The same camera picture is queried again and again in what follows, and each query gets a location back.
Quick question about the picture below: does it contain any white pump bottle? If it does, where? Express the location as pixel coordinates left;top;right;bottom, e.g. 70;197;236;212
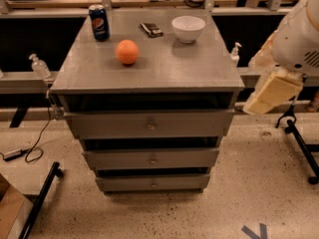
230;42;241;66

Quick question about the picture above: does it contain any grey middle drawer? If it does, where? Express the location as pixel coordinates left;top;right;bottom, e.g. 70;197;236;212
83;148;219;170

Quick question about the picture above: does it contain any black metal stand leg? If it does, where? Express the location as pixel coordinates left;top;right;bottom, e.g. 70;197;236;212
275;104;319;185
18;162;64;239

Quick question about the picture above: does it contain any white ceramic bowl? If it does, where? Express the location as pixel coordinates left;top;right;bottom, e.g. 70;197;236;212
171;16;206;43

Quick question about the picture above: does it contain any grey wooden drawer cabinet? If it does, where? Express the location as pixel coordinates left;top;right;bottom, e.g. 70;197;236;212
51;9;243;178

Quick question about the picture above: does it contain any black metal stand leg left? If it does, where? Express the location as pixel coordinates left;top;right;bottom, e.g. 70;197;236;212
18;162;64;239

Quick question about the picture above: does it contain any grey bottom drawer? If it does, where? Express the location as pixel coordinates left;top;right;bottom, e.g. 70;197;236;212
96;174;210;192

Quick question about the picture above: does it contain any grey top drawer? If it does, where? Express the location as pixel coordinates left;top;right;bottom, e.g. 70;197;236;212
65;110;233;139

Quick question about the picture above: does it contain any brown cardboard box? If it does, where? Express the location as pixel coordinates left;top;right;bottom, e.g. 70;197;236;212
0;174;33;239

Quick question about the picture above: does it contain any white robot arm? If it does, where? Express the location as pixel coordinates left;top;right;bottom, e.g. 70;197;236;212
243;0;319;115

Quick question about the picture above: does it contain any black power adapter with cable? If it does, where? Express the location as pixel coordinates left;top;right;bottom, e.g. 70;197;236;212
0;109;52;165

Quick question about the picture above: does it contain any blue tape floor marker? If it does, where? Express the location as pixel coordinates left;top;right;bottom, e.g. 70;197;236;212
240;222;268;239

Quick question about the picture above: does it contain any clear sanitizer pump bottle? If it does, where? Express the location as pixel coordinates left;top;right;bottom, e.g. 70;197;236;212
29;54;51;79

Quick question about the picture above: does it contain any dark snack bar wrapper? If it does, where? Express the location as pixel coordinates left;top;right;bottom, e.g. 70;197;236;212
140;23;163;38

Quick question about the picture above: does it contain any orange fruit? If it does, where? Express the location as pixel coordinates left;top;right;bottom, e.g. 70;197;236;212
116;40;139;65

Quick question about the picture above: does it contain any grey drawer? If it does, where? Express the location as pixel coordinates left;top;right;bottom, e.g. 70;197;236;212
65;110;233;139
83;148;219;170
96;174;210;192

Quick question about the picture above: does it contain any black metal stand leg right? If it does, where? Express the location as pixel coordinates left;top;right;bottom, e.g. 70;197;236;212
275;104;319;185

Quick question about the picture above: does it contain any blue Pepsi can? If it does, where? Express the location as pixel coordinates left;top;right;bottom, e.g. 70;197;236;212
89;4;110;41

